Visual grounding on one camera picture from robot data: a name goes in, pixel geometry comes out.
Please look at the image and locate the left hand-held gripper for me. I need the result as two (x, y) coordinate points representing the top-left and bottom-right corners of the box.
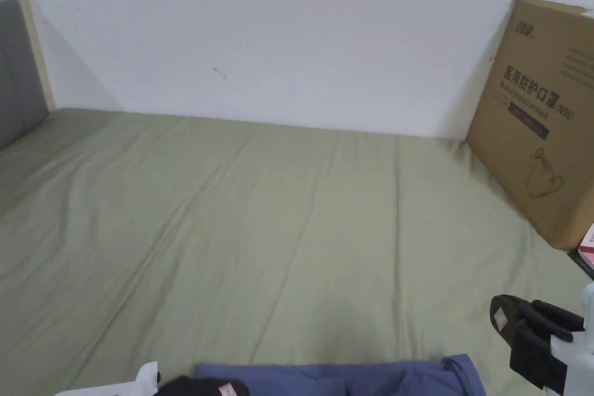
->
(55, 361), (249, 396)

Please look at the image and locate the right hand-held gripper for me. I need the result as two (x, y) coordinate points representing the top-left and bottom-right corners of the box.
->
(489, 281), (594, 396)

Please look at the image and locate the blue garment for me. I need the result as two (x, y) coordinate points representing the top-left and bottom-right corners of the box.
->
(194, 353), (486, 396)

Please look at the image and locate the pink and white box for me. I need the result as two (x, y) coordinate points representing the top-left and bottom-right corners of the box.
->
(567, 223), (594, 276)

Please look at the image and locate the bed with pale green sheet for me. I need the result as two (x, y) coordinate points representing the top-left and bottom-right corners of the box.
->
(0, 107), (594, 396)

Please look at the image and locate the brown cardboard carton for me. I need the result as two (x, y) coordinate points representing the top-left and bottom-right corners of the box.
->
(465, 0), (594, 251)

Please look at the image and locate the grey padded headboard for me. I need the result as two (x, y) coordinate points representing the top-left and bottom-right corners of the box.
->
(0, 0), (57, 151)

